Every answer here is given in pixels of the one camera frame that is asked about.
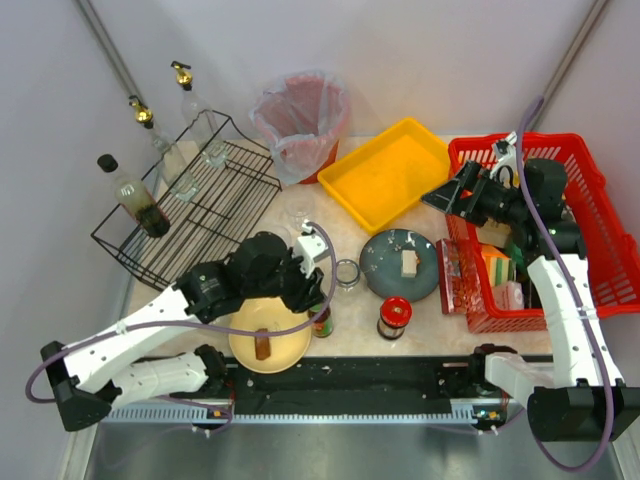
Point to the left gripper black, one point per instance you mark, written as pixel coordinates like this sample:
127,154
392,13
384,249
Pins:
304,291

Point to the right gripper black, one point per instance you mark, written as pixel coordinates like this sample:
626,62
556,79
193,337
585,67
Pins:
470,189

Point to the sauce bottle yellow cap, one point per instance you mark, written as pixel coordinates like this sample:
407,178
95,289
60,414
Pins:
323,325

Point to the red lid chili jar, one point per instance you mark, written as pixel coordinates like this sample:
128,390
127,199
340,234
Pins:
394,315

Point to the glass oil bottle gold spout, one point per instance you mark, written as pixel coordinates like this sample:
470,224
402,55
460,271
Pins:
172,165

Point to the dark sauce bottle black cap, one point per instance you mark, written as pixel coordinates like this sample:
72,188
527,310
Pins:
135,198

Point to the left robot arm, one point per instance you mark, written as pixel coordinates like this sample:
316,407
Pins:
91,378

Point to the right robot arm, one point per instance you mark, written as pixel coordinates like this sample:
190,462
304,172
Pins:
585,397

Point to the beige plate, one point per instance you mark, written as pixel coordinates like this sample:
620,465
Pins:
272,315

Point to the glass jar metal rim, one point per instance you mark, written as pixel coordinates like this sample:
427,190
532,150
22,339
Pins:
348,274

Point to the brown paper box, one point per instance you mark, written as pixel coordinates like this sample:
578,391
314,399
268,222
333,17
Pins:
493,233

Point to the brown sausage piece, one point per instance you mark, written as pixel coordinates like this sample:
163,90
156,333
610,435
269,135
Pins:
262,348

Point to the clear glass cup middle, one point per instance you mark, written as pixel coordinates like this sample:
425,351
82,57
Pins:
280,231

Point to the clear glass cup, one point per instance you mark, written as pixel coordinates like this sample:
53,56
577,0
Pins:
299,209
280,231

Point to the yellow plastic tray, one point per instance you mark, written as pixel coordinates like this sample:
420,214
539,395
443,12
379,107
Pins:
384,178

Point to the red snack packet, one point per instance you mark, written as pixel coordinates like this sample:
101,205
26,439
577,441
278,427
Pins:
451,284

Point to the clear glass cup far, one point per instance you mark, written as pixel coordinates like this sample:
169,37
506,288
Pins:
299,209

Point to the white cake piece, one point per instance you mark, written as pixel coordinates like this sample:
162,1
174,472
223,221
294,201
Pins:
409,263

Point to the dark teal plate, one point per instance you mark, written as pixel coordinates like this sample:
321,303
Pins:
380,262

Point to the green bag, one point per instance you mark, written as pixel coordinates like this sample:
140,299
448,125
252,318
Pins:
516,255

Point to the red plastic basket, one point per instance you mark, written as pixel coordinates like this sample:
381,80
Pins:
613,256

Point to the colourful sponge stack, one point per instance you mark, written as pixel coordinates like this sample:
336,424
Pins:
500,268

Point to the pink white packet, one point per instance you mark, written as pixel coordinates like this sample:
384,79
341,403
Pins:
509,296

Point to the red bin with plastic bag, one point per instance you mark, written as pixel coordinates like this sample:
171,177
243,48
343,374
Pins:
302,117

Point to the black wire rack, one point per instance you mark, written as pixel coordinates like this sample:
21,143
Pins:
231,201

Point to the grey cable duct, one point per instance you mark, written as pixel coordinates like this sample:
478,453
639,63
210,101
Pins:
462,413

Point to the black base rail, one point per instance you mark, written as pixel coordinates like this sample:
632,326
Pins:
323,386

